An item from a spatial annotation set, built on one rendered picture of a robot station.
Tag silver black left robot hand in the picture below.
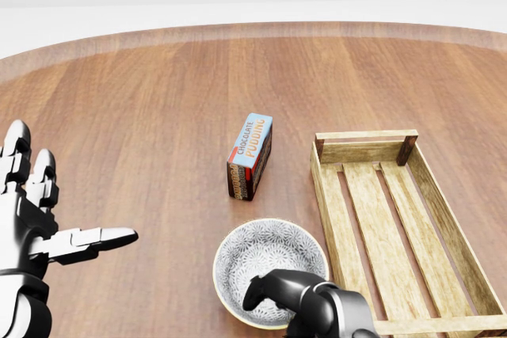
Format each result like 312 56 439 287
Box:
0 120 139 275

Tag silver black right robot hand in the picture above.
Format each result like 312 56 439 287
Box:
242 268 380 338

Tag patterned black white bowl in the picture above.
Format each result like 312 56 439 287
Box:
212 218 330 331

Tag wooden slat tray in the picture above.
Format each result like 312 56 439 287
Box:
310 129 507 338

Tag chocolate pudding box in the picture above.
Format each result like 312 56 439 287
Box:
226 112 274 202

